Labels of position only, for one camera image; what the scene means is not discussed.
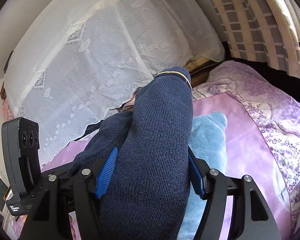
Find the navy knit school cardigan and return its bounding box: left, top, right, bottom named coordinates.
left=69, top=66, right=193, bottom=239

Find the light blue fleece garment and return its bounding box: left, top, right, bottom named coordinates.
left=177, top=112, right=227, bottom=239

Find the pink satin bedspread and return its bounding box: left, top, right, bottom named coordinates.
left=11, top=60, right=300, bottom=240

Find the white lace cover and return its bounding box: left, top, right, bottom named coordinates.
left=4, top=0, right=224, bottom=165

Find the checked curtain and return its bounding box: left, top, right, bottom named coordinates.
left=210, top=0, right=300, bottom=79

